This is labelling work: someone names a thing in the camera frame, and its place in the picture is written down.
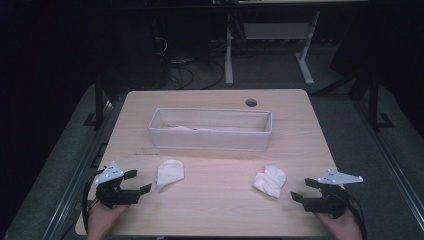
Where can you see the white-legged desk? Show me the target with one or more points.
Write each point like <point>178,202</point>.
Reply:
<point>229,50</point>

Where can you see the black table edge bracket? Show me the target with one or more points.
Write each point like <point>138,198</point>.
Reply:
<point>99,155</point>

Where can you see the person's right hand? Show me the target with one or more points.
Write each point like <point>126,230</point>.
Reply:
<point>340,228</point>

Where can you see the white fabric storage box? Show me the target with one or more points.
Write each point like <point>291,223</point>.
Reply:
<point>210,138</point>

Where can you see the black metal stand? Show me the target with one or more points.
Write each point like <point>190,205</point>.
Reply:
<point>99,100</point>
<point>374,100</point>

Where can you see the aluminium rail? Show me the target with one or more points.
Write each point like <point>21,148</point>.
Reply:
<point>393,160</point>
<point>76,173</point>

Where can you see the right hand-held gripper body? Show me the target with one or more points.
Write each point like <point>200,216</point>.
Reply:
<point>328,201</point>

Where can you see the beige cloth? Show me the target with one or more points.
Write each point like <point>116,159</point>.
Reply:
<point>181,127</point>

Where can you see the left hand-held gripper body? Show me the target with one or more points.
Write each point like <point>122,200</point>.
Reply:
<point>111,195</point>

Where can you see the white sock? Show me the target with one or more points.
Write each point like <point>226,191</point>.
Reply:
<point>170,173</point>
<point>270,181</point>

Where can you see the person's left hand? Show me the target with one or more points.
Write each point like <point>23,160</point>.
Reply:
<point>105,220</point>

